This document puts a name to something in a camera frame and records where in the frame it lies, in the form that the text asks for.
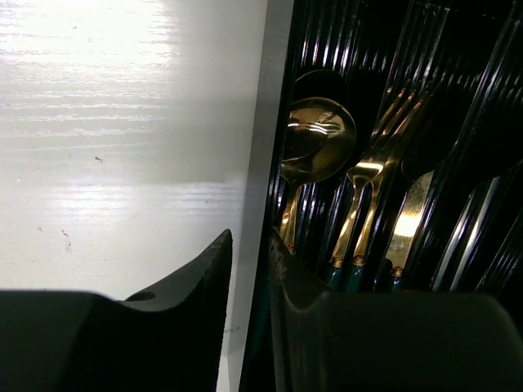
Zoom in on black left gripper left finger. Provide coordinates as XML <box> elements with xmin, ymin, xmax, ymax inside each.
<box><xmin>1</xmin><ymin>230</ymin><xmax>233</xmax><ymax>391</ymax></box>

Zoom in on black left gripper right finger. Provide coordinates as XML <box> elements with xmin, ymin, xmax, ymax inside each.
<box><xmin>267</xmin><ymin>231</ymin><xmax>522</xmax><ymax>391</ymax></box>

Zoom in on gold knife green handle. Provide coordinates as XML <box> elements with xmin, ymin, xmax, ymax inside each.
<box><xmin>386</xmin><ymin>171</ymin><xmax>434</xmax><ymax>292</ymax></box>

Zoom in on metal chopstick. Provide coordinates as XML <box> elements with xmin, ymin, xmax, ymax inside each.
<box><xmin>431</xmin><ymin>176</ymin><xmax>502</xmax><ymax>292</ymax></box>

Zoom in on black cutlery tray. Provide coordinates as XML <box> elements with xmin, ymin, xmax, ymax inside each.
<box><xmin>238</xmin><ymin>1</ymin><xmax>522</xmax><ymax>391</ymax></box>

